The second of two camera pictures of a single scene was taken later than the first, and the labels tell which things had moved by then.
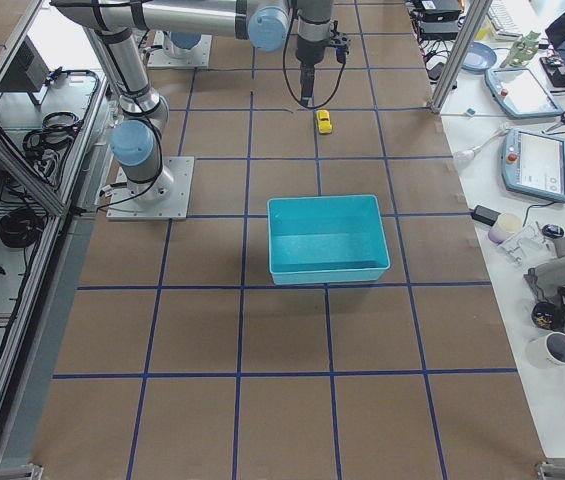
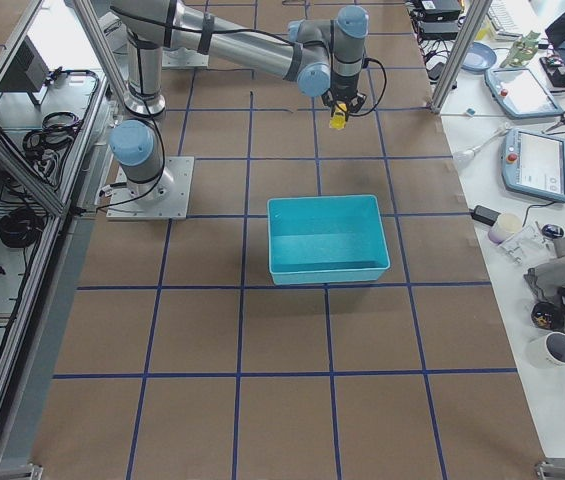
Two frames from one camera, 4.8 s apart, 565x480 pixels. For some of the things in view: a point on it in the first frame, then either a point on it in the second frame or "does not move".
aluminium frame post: [468, 36] does not move
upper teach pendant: [521, 93] does not move
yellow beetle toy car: [324, 123] → [338, 120]
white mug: [553, 349] does not move
